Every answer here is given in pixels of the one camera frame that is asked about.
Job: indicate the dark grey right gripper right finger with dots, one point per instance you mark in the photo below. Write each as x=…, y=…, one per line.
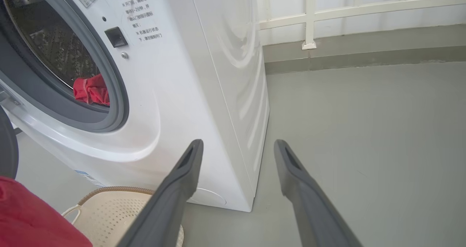
x=313, y=210

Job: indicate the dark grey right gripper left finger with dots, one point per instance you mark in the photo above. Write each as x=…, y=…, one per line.
x=167, y=207

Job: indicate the red garment with white stripes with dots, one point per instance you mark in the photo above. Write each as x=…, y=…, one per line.
x=32, y=218

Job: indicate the plain red garment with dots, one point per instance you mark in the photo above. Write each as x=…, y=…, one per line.
x=93, y=91

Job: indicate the washing machine door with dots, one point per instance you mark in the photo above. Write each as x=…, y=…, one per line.
x=8, y=145

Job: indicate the cream perforated laundry basket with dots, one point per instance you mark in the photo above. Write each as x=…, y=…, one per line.
x=109, y=210

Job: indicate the white front-load washing machine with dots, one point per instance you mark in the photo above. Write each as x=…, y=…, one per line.
x=204, y=76

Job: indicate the round white filter cover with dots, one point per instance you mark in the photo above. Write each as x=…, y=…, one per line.
x=211, y=198

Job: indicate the blue energy label sticker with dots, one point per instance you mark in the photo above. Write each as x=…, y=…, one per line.
x=89, y=178

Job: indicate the white metal railing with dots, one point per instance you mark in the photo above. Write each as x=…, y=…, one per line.
x=310, y=18

